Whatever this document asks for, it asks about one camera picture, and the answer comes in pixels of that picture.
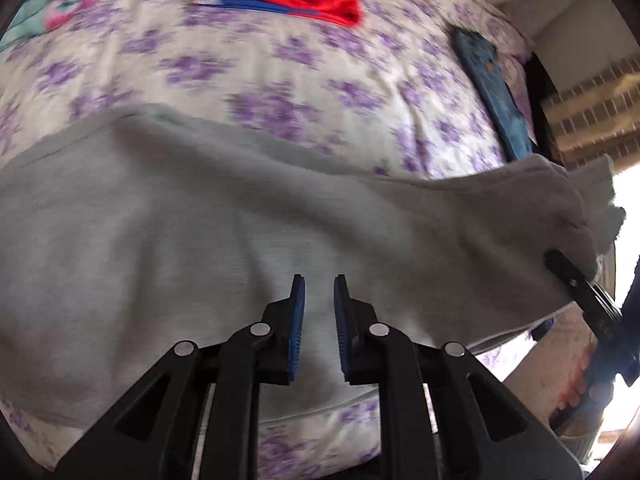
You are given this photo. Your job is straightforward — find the blue denim jeans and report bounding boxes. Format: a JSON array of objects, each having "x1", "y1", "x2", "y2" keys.
[{"x1": 451, "y1": 27, "x2": 533, "y2": 162}]

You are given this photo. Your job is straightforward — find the purple floral bed sheet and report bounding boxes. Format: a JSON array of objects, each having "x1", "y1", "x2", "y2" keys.
[{"x1": 0, "y1": 0, "x2": 536, "y2": 480}]

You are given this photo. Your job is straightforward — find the beige checkered curtain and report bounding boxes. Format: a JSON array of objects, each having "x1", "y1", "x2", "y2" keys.
[{"x1": 542, "y1": 54, "x2": 639, "y2": 172}]

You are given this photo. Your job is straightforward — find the person's right hand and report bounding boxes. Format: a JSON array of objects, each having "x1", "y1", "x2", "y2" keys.
[{"x1": 556, "y1": 344, "x2": 614, "y2": 410}]

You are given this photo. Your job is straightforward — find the grey sweatpants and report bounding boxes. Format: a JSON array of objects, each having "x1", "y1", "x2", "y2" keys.
[{"x1": 1, "y1": 105, "x2": 625, "y2": 428}]

